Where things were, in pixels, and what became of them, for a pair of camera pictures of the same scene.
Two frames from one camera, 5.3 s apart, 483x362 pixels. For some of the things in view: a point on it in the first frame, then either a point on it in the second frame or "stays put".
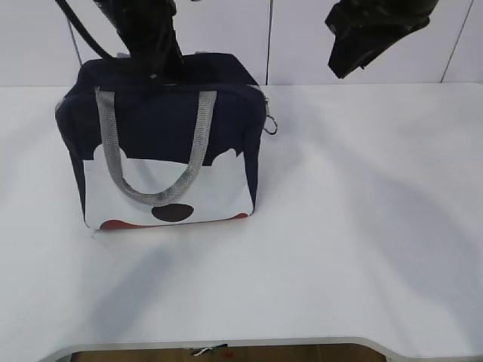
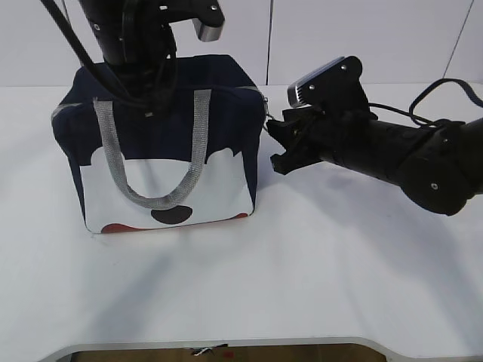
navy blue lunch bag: x=149 y=152 stays put
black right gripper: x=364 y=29 -> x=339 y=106
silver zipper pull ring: x=271 y=126 stays put
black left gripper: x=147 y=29 -> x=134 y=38
